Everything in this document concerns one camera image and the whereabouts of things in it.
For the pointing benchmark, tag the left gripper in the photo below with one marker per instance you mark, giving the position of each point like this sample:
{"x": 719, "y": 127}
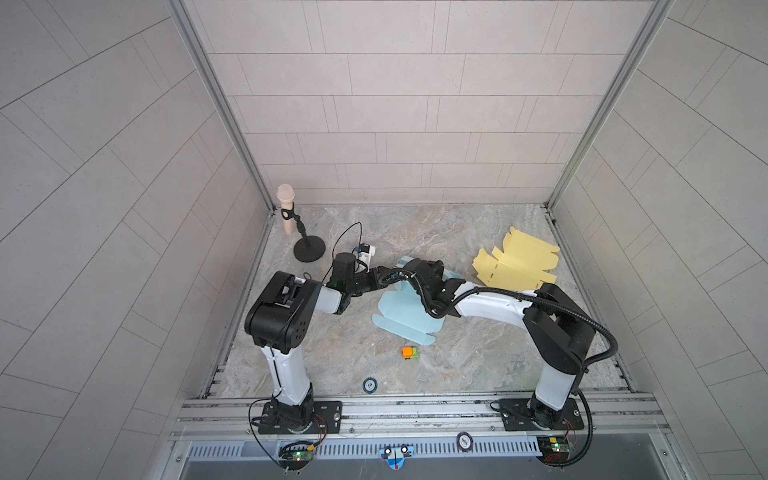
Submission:
{"x": 378, "y": 279}

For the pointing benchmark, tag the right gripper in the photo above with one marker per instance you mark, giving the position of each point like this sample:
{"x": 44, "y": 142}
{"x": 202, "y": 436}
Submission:
{"x": 438, "y": 269}

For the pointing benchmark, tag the light blue paper box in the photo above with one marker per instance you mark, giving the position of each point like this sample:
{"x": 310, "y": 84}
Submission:
{"x": 402, "y": 313}

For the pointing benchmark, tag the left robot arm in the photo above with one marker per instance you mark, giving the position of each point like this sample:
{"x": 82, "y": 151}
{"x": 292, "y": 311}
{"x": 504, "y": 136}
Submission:
{"x": 279, "y": 320}

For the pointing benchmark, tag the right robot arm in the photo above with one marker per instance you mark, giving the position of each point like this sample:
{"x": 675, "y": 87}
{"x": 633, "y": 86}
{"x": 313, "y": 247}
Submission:
{"x": 561, "y": 332}

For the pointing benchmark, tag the yellow paper box stack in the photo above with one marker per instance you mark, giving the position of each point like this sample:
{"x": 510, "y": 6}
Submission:
{"x": 523, "y": 263}

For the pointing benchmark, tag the black microphone stand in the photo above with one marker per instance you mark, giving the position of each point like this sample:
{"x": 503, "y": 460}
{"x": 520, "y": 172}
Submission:
{"x": 309, "y": 248}

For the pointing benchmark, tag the orange green toy block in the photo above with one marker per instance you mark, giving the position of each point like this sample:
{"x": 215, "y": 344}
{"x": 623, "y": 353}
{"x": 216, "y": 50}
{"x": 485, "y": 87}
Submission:
{"x": 410, "y": 353}

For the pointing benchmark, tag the beige microphone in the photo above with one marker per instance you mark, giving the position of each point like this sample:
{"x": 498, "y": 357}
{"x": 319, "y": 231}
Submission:
{"x": 286, "y": 196}

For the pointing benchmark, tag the round black white disc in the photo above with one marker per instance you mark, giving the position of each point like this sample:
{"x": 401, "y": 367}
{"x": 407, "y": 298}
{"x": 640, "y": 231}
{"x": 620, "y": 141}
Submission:
{"x": 464, "y": 442}

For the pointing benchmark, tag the blue sticker marker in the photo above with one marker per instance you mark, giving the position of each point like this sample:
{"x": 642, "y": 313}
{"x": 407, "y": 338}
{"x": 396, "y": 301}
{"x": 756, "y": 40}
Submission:
{"x": 395, "y": 456}

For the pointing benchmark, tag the left green circuit board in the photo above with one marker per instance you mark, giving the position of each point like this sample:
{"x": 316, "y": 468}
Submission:
{"x": 295, "y": 456}

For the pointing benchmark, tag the green circuit board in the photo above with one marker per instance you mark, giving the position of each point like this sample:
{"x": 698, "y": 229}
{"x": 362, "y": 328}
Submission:
{"x": 295, "y": 456}
{"x": 554, "y": 449}

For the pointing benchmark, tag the right green circuit board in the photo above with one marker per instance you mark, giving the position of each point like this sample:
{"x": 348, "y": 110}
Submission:
{"x": 554, "y": 449}

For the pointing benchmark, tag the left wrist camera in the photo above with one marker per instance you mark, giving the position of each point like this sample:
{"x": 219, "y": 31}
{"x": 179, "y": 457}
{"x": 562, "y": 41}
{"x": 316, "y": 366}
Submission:
{"x": 364, "y": 252}

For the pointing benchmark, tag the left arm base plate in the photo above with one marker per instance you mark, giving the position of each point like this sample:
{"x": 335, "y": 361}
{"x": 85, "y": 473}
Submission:
{"x": 281, "y": 419}

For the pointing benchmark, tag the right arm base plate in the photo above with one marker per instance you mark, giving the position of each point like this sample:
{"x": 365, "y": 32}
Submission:
{"x": 531, "y": 415}

